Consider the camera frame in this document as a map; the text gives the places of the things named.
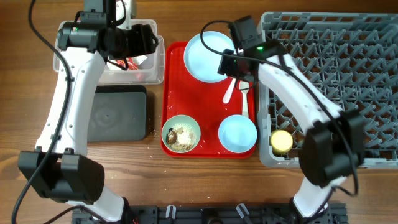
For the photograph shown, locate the rice and food scraps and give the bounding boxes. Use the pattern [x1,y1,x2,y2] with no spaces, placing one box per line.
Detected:
[166,124,197,153]

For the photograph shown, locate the grey dishwasher rack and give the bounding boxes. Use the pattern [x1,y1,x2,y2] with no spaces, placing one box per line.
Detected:
[257,12,397,169]

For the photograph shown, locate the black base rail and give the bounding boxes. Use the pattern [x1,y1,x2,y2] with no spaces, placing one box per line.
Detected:
[71,203,349,224]

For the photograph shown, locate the light blue plate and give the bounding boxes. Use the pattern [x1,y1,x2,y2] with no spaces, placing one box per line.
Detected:
[183,31,234,83]

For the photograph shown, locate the white plastic spoon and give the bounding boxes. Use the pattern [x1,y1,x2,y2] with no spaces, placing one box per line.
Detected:
[239,81,249,118]

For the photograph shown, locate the red snack wrapper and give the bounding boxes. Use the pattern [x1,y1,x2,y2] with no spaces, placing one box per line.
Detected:
[112,58,139,70]

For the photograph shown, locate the white plastic fork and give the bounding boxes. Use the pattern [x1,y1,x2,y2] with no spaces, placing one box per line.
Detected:
[222,78,236,104]

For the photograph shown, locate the clear plastic waste bin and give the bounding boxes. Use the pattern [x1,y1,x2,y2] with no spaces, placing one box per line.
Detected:
[57,19,164,87]

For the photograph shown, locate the light blue bowl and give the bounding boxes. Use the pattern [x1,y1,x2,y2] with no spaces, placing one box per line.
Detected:
[218,114,257,154]

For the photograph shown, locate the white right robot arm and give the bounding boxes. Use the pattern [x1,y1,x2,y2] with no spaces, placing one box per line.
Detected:
[218,40,365,223]

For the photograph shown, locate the green bowl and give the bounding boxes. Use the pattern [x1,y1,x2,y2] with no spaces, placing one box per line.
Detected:
[161,115,201,156]

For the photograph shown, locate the yellow plastic cup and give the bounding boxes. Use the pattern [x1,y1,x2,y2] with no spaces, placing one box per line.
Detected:
[270,130,294,154]

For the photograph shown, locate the white napkin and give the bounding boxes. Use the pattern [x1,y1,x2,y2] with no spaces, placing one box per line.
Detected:
[107,55,147,70]

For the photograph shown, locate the black waste tray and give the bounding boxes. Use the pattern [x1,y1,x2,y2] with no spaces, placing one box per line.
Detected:
[88,85,147,142]

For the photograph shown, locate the red serving tray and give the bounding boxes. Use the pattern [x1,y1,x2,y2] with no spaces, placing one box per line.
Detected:
[161,42,256,159]

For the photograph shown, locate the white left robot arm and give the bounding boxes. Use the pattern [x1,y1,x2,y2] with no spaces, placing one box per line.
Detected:
[18,20,158,223]

